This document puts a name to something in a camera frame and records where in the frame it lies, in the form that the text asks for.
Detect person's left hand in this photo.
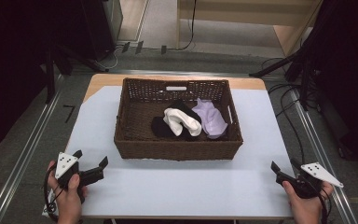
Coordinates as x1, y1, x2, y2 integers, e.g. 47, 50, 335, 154
47, 160, 89, 224

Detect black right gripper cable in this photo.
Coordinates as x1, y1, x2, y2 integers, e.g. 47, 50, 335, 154
316, 185, 333, 224

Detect metal floor rail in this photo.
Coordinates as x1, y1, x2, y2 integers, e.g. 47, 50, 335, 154
290, 88, 358, 224
0, 76, 64, 224

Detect black floor cables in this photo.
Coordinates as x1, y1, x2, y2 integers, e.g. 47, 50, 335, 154
260, 56, 308, 164

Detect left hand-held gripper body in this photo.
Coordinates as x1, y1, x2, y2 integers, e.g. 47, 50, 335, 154
54, 151, 105, 203

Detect light purple sock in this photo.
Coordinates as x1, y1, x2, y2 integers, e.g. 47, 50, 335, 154
191, 97, 229, 140

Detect black hanging cable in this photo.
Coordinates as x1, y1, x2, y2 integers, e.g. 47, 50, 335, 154
177, 0, 199, 51

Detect black sock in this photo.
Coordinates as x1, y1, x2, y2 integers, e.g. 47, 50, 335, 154
150, 99, 203, 140

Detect white table mat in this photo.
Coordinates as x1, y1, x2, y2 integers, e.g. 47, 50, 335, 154
64, 85, 295, 218

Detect person's right hand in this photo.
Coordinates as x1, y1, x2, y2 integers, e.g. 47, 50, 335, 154
282, 180, 335, 224

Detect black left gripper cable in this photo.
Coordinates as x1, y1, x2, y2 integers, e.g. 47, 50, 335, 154
42, 163, 65, 223

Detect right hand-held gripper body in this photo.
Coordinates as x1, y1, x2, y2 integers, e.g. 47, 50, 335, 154
275, 161, 345, 200

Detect brown wicker basket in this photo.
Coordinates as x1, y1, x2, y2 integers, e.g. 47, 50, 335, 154
113, 77, 244, 161

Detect black metal stand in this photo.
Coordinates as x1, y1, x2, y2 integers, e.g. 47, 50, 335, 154
40, 41, 110, 105

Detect black tripod stand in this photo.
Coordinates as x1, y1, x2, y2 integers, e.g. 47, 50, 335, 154
248, 46, 324, 111

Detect black cabinet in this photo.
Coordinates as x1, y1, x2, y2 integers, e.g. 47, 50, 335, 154
79, 0, 124, 63

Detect white cable tag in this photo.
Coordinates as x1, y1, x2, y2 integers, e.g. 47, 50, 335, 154
41, 189, 58, 218

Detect white sock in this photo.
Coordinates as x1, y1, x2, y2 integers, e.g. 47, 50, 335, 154
162, 107, 203, 137

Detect light wooden shelf unit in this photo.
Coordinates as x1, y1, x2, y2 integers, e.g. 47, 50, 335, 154
175, 0, 324, 58

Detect white floor cable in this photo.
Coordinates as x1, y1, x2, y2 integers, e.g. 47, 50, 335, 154
98, 43, 129, 71

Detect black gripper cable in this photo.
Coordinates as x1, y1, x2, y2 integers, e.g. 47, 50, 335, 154
42, 163, 65, 223
316, 185, 333, 224

